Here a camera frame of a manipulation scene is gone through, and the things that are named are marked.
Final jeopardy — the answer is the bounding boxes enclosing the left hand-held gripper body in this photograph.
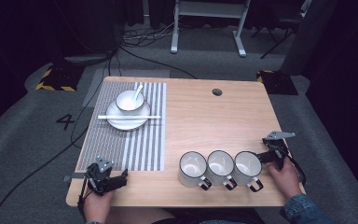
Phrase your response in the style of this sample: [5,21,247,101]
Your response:
[85,156,119,197]

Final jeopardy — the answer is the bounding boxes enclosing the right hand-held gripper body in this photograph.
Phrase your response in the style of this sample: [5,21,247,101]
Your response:
[262,130,296,171]

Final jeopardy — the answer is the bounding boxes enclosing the white mug black rim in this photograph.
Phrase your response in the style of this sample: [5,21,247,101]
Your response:
[205,149,238,191]
[232,150,265,193]
[177,150,213,191]

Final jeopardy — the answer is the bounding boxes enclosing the person's left hand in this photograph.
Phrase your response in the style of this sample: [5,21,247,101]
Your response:
[82,189,116,224]

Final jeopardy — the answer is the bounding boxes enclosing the person's right hand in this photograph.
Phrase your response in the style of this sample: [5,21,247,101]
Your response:
[267,156,303,201]

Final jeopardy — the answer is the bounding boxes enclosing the grey tape strip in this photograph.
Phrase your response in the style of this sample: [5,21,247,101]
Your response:
[62,172,88,183]

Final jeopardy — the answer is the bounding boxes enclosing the grey striped placemat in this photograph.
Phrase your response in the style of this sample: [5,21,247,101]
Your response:
[76,80,168,173]

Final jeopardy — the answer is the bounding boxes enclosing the person's legs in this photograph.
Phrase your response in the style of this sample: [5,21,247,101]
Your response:
[109,206,266,224]

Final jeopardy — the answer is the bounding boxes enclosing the white plate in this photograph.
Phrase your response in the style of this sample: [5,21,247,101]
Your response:
[105,99,152,132]

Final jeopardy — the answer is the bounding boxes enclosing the white chopstick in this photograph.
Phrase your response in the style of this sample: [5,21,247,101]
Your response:
[97,115,162,119]

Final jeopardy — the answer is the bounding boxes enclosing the black yellow striped floor plate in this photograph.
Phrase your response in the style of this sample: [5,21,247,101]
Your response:
[34,63,86,93]
[255,69,299,96]

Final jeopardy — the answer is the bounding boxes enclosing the white bowl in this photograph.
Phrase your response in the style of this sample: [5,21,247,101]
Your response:
[115,90,146,114]

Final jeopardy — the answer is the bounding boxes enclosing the white spoon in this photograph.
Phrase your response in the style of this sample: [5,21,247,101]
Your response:
[131,83,145,103]

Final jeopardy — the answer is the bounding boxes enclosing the black tripod stand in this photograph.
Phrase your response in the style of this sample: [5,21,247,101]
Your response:
[251,12,306,60]

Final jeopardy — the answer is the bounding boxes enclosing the grey column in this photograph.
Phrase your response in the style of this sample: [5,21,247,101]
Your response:
[280,0,340,77]

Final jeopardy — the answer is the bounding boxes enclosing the left hand-held gripper cable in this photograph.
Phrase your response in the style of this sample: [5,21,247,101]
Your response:
[76,176,91,220]

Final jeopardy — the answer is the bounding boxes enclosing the hand-held gripper cable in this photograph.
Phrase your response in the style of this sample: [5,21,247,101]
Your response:
[76,176,91,220]
[287,154,308,188]

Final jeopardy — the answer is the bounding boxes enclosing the right hand-held gripper cable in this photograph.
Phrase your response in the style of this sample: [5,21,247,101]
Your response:
[287,154,308,188]

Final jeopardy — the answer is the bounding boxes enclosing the long black floor cable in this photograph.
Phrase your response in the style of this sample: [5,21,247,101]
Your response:
[0,46,121,224]

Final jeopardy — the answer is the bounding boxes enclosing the bundle of floor cables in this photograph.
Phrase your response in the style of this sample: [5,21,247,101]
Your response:
[120,18,176,49]

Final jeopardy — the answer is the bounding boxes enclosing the white metal desk frame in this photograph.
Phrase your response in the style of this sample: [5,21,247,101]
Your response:
[170,0,252,58]

